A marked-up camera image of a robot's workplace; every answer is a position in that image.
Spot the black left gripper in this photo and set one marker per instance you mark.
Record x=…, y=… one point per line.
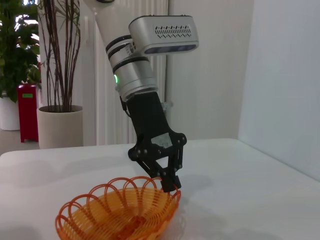
x=152, y=125

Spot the orange woven plastic basket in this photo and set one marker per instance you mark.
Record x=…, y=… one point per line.
x=112, y=207

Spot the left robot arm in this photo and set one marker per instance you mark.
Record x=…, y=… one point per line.
x=135, y=75

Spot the white ribbed radiator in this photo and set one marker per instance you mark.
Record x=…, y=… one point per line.
x=107, y=112

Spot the beige round plant pot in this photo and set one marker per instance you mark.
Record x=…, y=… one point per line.
x=60, y=130

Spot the tall thin-stemmed plant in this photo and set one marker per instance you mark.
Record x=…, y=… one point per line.
x=65, y=95

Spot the red bin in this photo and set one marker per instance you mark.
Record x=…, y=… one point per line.
x=27, y=117

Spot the white plant pot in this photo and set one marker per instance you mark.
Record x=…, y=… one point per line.
x=8, y=115

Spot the green leafy plant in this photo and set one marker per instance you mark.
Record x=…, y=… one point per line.
x=15, y=50

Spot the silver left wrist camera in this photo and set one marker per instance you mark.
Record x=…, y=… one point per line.
x=170, y=32

